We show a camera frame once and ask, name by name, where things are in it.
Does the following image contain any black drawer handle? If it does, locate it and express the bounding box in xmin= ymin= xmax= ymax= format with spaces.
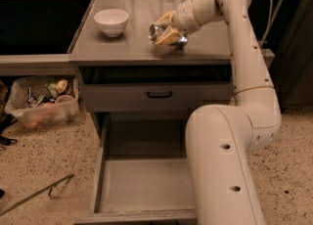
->
xmin=146 ymin=91 xmax=172 ymax=99

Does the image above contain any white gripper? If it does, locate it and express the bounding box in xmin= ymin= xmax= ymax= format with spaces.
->
xmin=154 ymin=0 xmax=201 ymax=46

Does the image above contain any white ceramic bowl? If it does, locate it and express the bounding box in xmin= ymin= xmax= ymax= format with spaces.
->
xmin=94 ymin=9 xmax=129 ymax=37

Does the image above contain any silver blue redbull can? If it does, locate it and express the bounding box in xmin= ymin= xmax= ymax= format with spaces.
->
xmin=149 ymin=24 xmax=189 ymax=47

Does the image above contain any open grey middle drawer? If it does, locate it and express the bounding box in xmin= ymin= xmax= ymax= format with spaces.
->
xmin=74 ymin=112 xmax=197 ymax=225

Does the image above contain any grey upper drawer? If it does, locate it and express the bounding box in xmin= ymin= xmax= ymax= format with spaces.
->
xmin=80 ymin=83 xmax=233 ymax=113

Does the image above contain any clear plastic bin with items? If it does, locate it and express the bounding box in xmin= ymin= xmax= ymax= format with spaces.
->
xmin=5 ymin=75 xmax=79 ymax=128

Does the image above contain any dark cabinet on wheels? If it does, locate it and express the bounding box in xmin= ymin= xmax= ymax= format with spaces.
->
xmin=271 ymin=0 xmax=313 ymax=108

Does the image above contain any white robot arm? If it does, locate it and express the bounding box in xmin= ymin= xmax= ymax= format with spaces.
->
xmin=151 ymin=0 xmax=282 ymax=225

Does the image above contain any grey drawer cabinet counter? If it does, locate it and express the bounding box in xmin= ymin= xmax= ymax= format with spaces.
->
xmin=67 ymin=0 xmax=247 ymax=139

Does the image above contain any white cable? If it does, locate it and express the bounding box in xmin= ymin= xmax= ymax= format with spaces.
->
xmin=257 ymin=0 xmax=274 ymax=49

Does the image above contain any metal rod on floor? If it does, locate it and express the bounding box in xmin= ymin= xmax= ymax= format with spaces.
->
xmin=0 ymin=173 xmax=74 ymax=216

